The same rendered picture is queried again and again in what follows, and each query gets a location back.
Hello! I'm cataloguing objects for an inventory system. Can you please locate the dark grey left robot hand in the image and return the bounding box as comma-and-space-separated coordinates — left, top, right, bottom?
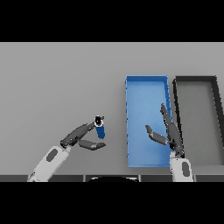
59, 121, 107, 151

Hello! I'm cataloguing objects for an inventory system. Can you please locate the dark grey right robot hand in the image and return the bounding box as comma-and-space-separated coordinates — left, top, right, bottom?
144, 102, 186, 159

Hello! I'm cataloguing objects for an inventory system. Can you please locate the blue pipe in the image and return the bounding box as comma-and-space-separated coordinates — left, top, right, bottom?
94, 115, 106, 140

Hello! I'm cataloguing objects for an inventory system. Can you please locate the blue bin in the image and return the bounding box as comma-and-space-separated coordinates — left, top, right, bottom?
124, 74, 176, 168

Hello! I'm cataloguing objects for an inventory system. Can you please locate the dark grey bin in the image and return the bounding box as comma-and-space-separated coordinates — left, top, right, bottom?
171, 75, 224, 168

